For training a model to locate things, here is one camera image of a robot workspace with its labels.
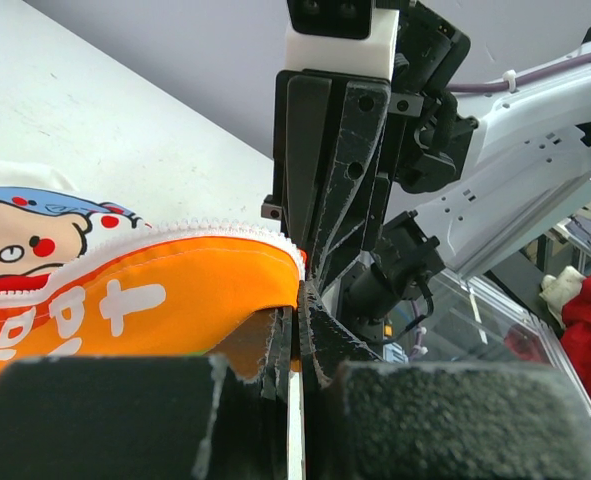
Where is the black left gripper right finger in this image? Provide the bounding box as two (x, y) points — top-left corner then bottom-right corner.
(298, 282), (591, 479)

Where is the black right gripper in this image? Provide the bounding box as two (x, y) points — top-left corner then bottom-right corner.
(272, 1), (478, 292)

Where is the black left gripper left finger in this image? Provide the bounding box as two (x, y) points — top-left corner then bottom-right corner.
(0, 307), (293, 479)

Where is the red white rainbow kids jacket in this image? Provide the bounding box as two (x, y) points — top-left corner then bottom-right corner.
(0, 160), (306, 374)

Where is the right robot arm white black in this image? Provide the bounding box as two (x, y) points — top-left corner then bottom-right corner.
(262, 1), (591, 336)

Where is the red cloth with white glove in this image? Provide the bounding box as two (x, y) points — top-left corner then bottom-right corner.
(540, 266), (591, 400)

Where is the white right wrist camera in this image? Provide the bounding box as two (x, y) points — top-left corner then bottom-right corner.
(284, 1), (400, 80)

